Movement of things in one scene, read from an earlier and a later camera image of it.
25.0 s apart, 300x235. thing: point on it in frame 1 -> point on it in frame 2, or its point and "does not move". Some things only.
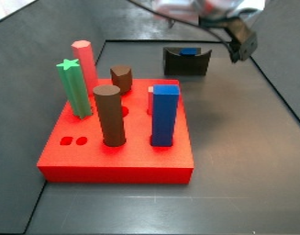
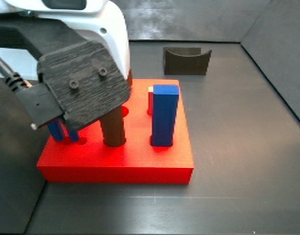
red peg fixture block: [79, 158] does not move
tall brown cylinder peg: [109, 108] does not move
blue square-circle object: [187, 51] -> [57, 131]
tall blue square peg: [165, 95] does not move
